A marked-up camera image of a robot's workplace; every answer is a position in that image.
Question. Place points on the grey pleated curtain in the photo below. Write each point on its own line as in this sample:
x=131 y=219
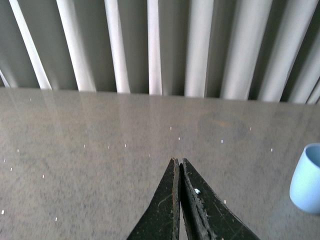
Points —
x=265 y=50

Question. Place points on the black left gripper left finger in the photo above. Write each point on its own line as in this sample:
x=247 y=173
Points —
x=161 y=220

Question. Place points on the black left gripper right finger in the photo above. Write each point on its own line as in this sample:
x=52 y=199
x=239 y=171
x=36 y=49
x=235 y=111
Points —
x=205 y=215

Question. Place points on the light blue plastic cup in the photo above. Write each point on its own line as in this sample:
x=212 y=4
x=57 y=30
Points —
x=304 y=189

